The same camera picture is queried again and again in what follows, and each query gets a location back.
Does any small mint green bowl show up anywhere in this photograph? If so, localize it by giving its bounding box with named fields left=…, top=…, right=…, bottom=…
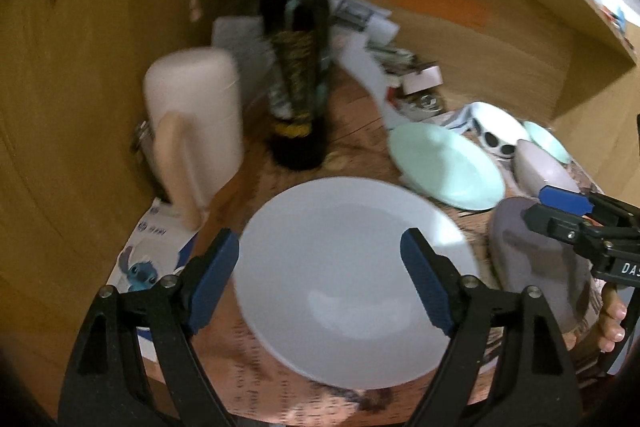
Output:
left=522, top=121, right=572, bottom=165

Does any newspaper print table mat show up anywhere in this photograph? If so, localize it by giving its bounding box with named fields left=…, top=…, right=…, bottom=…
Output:
left=197, top=67, right=616, bottom=425

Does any person's right hand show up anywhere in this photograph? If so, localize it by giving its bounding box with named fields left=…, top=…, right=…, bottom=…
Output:
left=595, top=286, right=629, bottom=353

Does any purple bowl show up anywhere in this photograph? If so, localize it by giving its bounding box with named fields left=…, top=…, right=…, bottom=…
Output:
left=487, top=197, right=596, bottom=333

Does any small dish of trinkets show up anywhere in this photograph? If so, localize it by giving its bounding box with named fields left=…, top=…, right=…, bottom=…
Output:
left=400, top=92, right=446, bottom=115

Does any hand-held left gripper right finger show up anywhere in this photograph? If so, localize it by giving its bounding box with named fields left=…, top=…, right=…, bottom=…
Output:
left=400, top=227, right=583, bottom=427

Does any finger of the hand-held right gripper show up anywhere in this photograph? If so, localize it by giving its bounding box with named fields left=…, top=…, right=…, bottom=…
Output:
left=539, top=185, right=640, bottom=229
left=522, top=203, right=614, bottom=265

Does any handwritten white note sheet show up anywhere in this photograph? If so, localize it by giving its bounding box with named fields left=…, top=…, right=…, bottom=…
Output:
left=210, top=17, right=276, bottom=108

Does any lilac bowl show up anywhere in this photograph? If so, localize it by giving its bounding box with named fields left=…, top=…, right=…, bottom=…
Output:
left=514, top=139, right=583, bottom=198

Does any pile of printed papers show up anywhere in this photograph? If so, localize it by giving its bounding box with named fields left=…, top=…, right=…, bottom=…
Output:
left=237, top=0, right=401, bottom=58

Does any metal clip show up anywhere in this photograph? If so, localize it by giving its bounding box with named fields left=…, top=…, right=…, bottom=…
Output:
left=131, top=121, right=153, bottom=162

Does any large white bowl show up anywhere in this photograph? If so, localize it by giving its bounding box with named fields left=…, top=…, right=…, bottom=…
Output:
left=232, top=177, right=483, bottom=390

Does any orange sticky note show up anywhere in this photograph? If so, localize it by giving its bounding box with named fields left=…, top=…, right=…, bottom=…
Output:
left=390, top=0, right=491, bottom=30

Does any small pink white box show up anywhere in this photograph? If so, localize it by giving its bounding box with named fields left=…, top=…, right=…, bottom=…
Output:
left=402, top=66, right=443, bottom=95

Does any dark wine bottle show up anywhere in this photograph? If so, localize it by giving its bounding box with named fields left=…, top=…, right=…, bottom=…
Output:
left=257, top=0, right=333, bottom=170

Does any pale pink lidded mug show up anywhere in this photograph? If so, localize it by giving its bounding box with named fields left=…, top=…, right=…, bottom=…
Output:
left=142, top=47, right=246, bottom=228

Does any white bowl with black dots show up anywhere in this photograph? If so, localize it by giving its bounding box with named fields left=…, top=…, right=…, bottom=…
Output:
left=452, top=102, right=531, bottom=158

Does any mint green plate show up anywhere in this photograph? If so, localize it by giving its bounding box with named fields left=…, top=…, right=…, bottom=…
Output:
left=389, top=122, right=506, bottom=211

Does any cartoon sticker card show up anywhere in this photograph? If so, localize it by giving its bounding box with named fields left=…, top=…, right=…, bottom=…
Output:
left=107, top=199, right=201, bottom=358

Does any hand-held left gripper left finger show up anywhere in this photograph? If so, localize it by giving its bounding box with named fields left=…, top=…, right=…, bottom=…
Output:
left=57, top=228, right=241, bottom=427

